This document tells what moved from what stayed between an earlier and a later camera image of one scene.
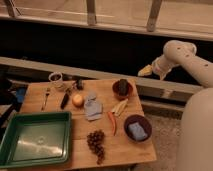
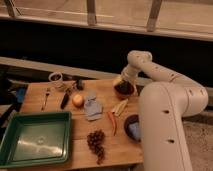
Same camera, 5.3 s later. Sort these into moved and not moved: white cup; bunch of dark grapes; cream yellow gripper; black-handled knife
Moved: cream yellow gripper
Not moved: bunch of dark grapes; black-handled knife; white cup
